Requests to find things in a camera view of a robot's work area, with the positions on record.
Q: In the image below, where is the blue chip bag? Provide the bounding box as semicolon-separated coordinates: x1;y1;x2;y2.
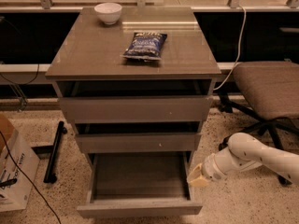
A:
122;32;167;61

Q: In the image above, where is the grey middle drawer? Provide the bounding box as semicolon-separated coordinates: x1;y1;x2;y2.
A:
76;121;201;153

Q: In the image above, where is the cardboard box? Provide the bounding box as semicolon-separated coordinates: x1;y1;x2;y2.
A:
0;114;39;212

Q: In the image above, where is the grey drawer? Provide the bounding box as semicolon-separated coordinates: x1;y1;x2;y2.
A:
78;152;202;218
57;79;214;124
76;121;201;153

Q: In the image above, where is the white cable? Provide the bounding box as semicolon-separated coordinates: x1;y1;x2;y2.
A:
213;5;247;91

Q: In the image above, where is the white ceramic bowl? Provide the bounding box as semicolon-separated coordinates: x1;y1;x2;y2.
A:
94;3;122;25

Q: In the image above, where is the black floor cable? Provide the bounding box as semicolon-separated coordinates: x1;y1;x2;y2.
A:
0;130;63;224

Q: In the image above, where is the brown office chair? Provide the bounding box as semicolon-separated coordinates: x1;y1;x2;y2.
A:
220;61;299;185

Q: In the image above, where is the grey bottom drawer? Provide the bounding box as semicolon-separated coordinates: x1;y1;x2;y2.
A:
78;152;202;218

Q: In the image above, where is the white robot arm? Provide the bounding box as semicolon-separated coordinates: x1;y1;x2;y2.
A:
187;133;299;187

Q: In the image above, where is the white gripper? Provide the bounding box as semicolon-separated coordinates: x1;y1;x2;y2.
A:
187;152;226;188

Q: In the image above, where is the grey top drawer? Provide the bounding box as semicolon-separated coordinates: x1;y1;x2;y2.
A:
57;79;214;124

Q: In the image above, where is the black metal bar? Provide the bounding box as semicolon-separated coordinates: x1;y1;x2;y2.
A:
44;121;67;184

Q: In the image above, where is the grey drawer cabinet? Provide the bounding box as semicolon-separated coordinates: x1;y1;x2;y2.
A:
45;6;222;161

